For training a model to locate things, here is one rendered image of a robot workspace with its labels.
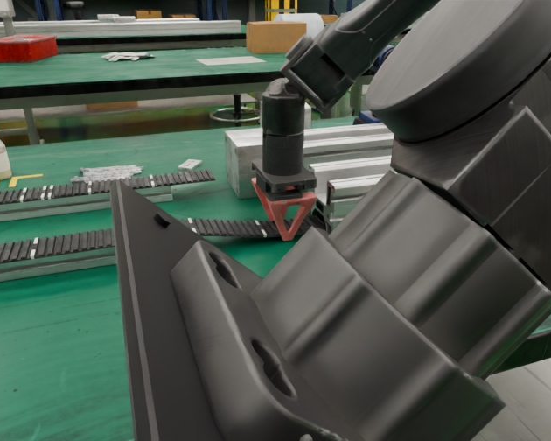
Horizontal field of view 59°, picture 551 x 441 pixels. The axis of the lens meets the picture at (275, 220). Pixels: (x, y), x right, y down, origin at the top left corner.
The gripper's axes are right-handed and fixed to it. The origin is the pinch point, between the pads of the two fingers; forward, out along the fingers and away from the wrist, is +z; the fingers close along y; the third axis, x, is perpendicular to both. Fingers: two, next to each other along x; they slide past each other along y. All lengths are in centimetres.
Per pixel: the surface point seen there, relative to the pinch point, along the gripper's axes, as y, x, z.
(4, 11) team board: 281, 76, -20
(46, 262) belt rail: -0.9, 32.1, -0.1
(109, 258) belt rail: -1.6, 24.5, 0.2
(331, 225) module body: -4.1, -6.0, -1.4
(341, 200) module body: -4.6, -7.2, -5.3
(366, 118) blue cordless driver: 36.7, -32.7, -5.7
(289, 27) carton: 205, -74, -14
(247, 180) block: 14.3, 1.5, -2.4
